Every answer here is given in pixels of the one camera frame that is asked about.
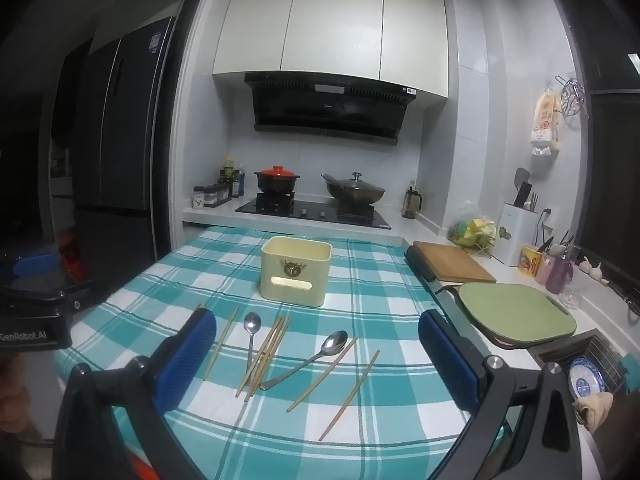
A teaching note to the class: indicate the blue-labelled sauce bottle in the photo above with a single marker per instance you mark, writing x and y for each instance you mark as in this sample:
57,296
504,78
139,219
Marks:
240,182

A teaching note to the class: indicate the green cutting board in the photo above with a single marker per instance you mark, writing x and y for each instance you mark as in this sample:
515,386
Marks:
515,312

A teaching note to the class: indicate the black pot with red lid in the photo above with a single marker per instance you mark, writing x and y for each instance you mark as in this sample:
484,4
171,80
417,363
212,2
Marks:
276,180

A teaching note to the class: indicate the dark wok with glass lid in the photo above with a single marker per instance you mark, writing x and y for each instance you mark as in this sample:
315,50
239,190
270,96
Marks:
356,190

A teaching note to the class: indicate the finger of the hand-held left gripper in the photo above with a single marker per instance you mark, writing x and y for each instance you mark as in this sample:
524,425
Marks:
36,266
60,300

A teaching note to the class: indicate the blue and white plate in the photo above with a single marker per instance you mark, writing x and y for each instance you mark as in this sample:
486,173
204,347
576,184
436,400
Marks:
585,380

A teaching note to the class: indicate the cream utensil holder box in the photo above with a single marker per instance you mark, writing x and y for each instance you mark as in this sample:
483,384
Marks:
295,272

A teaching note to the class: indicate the garlic bulbs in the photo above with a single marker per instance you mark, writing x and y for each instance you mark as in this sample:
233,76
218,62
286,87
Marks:
595,270

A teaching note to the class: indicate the large steel spoon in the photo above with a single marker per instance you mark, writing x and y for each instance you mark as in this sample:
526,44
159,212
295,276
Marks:
334,342

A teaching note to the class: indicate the hanging printed bag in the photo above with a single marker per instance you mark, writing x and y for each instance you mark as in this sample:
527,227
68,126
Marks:
546,120

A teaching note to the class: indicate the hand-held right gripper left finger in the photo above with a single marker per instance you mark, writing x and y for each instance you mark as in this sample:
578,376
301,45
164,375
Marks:
187,355

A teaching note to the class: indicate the plastic bag of sponges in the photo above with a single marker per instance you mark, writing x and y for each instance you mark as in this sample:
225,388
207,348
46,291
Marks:
472,232

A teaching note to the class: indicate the dark refrigerator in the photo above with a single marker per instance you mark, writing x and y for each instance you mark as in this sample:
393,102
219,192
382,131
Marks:
120,150

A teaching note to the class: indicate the wooden cutting board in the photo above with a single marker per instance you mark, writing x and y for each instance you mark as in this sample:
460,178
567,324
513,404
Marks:
455,262

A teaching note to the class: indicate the small steel spoon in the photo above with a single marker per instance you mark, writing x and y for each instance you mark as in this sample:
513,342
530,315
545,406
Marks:
252,324

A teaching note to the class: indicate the yellow-capped oil bottle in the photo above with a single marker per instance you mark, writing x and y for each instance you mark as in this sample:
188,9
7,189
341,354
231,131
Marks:
229,175

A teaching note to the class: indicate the purple soap bottle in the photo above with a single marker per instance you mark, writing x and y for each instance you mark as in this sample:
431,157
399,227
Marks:
559,272

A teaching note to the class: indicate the dark sauce bottle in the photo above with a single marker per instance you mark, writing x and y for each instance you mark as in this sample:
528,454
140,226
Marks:
223,182

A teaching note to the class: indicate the black glass gas hob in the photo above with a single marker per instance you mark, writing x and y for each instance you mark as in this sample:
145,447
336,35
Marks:
310,208

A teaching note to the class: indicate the teal checked tablecloth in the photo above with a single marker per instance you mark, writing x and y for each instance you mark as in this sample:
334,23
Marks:
380,310

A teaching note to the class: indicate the pink cup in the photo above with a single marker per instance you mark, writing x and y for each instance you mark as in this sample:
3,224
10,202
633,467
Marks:
544,270

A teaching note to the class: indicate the clear drinking glass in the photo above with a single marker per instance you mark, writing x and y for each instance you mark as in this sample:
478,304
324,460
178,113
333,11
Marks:
571,297

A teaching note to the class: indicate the white knife block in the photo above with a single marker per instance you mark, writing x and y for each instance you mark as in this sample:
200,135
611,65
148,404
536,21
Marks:
517,235

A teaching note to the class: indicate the red plastic item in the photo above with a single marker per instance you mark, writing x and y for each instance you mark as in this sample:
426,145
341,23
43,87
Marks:
69,257

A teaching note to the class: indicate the spice jar rack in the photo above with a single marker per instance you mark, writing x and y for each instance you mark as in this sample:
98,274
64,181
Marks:
212,195

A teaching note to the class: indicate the yellow printed mug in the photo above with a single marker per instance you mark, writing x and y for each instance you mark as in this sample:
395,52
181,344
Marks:
530,260

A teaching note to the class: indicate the beige cloth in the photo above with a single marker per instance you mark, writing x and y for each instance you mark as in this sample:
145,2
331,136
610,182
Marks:
592,410

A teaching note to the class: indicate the black spatula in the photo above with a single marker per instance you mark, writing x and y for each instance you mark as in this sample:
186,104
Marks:
522,180

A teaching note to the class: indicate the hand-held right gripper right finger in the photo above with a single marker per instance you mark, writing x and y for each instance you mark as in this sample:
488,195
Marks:
447,365

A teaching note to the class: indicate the black range hood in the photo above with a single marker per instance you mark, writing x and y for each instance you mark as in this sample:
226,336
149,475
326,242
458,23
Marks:
330,110

